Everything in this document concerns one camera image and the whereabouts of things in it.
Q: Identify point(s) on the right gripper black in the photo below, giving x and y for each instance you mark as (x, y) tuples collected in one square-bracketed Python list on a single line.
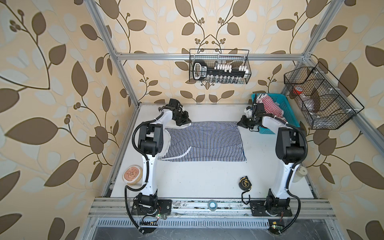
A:
[(242, 122)]

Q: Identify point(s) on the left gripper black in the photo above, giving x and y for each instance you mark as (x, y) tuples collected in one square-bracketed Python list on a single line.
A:
[(185, 119)]

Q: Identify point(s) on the blue white striped tank top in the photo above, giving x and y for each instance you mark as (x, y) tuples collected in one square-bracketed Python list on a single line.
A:
[(205, 142)]

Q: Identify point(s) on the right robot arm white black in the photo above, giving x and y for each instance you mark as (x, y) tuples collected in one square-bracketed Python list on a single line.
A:
[(291, 148)]

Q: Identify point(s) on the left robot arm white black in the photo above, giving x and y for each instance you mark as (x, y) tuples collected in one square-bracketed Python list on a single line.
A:
[(148, 141)]

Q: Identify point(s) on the red white striped tank top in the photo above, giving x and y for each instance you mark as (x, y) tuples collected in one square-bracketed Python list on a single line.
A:
[(270, 106)]

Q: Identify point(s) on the teal plastic basket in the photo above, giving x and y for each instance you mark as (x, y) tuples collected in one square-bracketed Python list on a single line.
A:
[(284, 104)]

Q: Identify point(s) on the red cap plastic bottle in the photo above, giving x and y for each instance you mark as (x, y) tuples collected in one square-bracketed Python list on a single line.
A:
[(304, 101)]

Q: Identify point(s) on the black white tool rack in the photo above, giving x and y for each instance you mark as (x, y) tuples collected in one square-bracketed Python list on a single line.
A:
[(200, 71)]

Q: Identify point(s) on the black wire basket back wall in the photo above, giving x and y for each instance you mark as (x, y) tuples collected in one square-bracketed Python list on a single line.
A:
[(234, 57)]

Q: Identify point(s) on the black wire basket wall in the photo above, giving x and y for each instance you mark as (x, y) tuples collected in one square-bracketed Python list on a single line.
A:
[(335, 103), (234, 57)]

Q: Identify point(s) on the black wire basket right wall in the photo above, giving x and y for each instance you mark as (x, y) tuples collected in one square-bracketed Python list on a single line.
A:
[(335, 103)]

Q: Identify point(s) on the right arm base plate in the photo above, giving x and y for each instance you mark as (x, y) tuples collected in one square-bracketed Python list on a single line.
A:
[(265, 209)]

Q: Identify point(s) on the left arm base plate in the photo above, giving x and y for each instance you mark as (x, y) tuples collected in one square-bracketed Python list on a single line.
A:
[(143, 208)]

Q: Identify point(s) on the small tape roll on rail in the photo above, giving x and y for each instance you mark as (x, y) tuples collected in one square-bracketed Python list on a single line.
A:
[(212, 205)]

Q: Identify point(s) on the aluminium front rail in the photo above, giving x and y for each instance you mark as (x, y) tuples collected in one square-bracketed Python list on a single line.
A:
[(223, 208)]

